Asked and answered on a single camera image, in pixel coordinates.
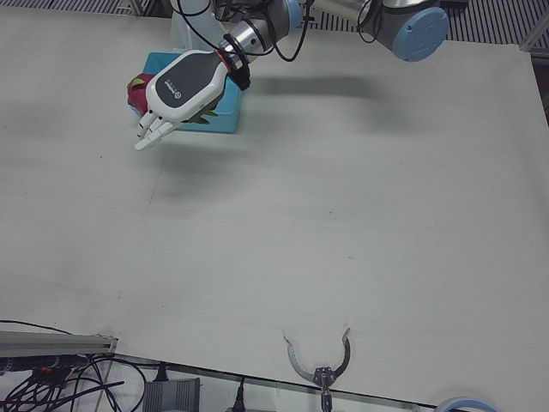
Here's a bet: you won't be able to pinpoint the metal claw tool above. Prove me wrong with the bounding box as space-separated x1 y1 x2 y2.
281 327 354 412

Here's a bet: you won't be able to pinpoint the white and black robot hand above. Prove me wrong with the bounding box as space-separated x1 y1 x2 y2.
134 50 232 152

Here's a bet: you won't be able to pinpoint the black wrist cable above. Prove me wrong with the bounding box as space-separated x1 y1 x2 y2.
172 0 311 92

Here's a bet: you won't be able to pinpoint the aluminium profile bar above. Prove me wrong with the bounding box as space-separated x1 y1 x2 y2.
0 329 119 360

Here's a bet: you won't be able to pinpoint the tangled black floor cables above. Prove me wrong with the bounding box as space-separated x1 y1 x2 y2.
0 318 148 412

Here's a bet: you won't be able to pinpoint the pink dragon fruit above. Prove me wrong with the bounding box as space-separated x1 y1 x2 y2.
126 73 158 118

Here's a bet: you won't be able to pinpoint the blue and white ring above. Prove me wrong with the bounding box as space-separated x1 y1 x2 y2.
431 394 502 412

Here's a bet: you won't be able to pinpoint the aluminium frame post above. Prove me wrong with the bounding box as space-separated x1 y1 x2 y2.
520 15 549 56

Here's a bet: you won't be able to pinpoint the blue plastic box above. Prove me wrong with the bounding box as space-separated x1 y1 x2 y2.
138 51 244 136

